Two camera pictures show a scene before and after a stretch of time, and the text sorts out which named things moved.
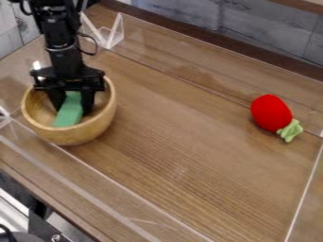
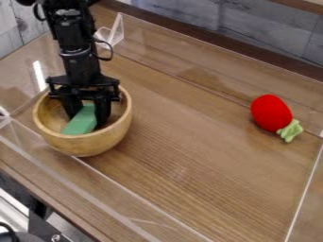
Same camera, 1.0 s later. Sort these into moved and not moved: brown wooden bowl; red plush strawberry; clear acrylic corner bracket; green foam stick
Moved: brown wooden bowl; green foam stick
Not moved: clear acrylic corner bracket; red plush strawberry
